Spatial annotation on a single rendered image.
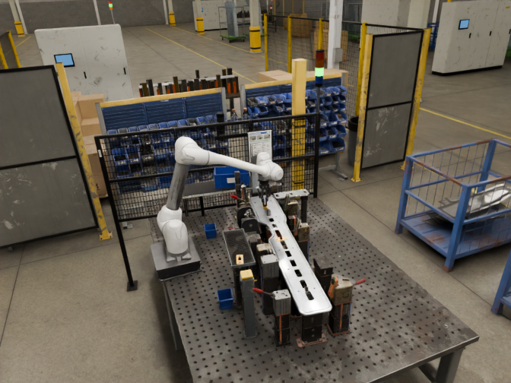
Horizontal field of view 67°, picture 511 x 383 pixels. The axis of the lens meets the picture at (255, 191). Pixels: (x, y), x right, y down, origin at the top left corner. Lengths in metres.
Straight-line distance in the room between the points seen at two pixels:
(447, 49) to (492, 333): 10.43
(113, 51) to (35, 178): 4.99
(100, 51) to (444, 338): 8.13
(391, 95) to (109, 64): 5.89
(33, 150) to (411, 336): 3.79
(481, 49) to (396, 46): 8.76
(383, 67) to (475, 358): 3.56
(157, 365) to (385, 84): 4.32
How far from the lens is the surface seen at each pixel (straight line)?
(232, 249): 2.36
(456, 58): 13.59
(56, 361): 3.69
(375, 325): 2.59
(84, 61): 9.15
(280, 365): 2.34
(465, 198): 3.89
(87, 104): 7.11
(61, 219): 4.88
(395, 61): 5.65
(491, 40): 14.48
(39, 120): 4.44
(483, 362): 3.59
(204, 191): 3.33
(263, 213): 3.01
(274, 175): 2.72
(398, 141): 6.12
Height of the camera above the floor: 2.53
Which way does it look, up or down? 27 degrees down
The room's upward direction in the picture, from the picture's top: 3 degrees counter-clockwise
